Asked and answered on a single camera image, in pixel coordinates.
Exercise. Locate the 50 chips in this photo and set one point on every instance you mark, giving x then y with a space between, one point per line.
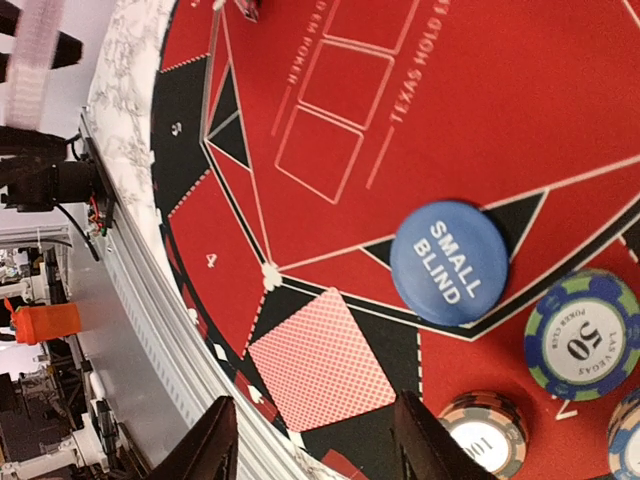
581 340

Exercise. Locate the blue small blind button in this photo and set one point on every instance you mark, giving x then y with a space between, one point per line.
449 263

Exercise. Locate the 100 chips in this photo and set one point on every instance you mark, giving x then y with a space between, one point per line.
491 428

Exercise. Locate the orange object in background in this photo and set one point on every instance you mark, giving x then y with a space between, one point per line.
37 324

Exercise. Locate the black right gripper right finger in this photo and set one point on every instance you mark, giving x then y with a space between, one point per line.
424 449

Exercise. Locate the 10 chips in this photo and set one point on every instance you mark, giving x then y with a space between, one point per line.
623 438

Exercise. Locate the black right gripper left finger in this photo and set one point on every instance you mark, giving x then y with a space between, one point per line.
209 451

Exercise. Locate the red playing card deck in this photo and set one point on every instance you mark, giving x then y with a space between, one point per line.
30 61

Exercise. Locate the red card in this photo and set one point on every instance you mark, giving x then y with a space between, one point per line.
318 366

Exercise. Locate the round red black poker mat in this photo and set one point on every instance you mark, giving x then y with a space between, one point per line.
288 151

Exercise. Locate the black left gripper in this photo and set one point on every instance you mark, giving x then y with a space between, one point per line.
68 52

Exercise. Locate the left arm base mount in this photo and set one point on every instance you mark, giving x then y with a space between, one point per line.
83 179

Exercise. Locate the black triangular all-in marker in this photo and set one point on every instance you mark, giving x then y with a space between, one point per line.
249 8

